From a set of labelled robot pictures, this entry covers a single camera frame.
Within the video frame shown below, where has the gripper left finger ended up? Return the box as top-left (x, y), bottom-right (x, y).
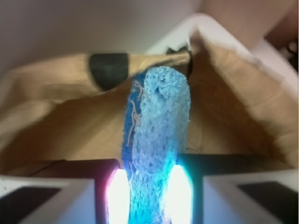
top-left (0, 159), bottom-right (129, 224)

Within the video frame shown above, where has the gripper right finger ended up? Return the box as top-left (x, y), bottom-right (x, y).
top-left (168, 154), bottom-right (299, 224)

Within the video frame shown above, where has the blue sponge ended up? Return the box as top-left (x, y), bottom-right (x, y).
top-left (121, 66), bottom-right (191, 224)

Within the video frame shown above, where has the brown paper bag bin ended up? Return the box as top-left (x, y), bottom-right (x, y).
top-left (0, 31), bottom-right (299, 173)

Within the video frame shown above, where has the white plastic tray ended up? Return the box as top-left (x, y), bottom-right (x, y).
top-left (144, 13), bottom-right (299, 77)

